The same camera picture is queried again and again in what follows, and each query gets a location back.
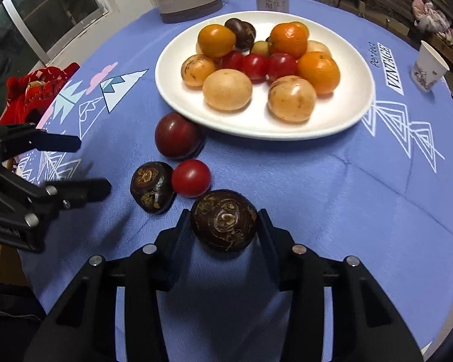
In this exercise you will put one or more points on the white-framed glass window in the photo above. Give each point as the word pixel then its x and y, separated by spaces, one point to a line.
pixel 60 3

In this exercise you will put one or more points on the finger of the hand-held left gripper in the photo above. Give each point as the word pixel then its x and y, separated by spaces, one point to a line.
pixel 87 190
pixel 60 142

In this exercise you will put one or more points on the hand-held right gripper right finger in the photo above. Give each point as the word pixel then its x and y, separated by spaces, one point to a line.
pixel 267 242

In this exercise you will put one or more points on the dark red plum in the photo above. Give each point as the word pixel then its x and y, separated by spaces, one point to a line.
pixel 177 135

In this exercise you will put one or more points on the large orange mandarin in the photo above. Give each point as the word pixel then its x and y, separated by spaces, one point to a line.
pixel 319 72

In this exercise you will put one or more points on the orange-yellow tomato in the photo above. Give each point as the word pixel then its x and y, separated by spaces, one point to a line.
pixel 216 40

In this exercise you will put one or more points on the large dark brown water chestnut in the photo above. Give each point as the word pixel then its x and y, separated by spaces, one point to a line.
pixel 224 219

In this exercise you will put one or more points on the white oval plate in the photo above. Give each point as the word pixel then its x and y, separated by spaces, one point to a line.
pixel 324 117

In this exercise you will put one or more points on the small red cherry tomato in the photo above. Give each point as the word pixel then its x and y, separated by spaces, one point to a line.
pixel 232 60

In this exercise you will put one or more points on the pale tan round fruit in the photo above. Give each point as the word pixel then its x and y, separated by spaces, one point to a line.
pixel 319 47

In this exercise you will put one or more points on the person's dark jacket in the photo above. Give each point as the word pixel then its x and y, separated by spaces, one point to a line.
pixel 7 328

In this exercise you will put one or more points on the large pale tan fruit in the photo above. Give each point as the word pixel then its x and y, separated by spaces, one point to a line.
pixel 227 89

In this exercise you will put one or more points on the red patterned bag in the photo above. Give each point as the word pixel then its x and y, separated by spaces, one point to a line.
pixel 30 94

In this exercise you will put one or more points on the small tan round fruit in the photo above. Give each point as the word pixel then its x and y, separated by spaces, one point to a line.
pixel 259 48

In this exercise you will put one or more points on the small orange mandarin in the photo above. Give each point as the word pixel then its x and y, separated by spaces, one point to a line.
pixel 302 28

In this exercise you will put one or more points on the patterned paper cup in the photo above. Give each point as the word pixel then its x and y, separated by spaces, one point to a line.
pixel 428 68

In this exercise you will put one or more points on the tan purple-streaked pepino melon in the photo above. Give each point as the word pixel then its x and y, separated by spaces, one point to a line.
pixel 292 98

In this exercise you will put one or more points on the orange-tan spotted round fruit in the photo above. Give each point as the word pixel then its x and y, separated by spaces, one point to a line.
pixel 197 70

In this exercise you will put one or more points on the blue printed tablecloth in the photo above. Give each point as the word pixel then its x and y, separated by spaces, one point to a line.
pixel 343 203

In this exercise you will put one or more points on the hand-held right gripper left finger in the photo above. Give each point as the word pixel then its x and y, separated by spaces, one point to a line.
pixel 181 242

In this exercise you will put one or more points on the pink crumpled cloth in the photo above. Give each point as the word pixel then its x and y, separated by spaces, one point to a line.
pixel 432 17

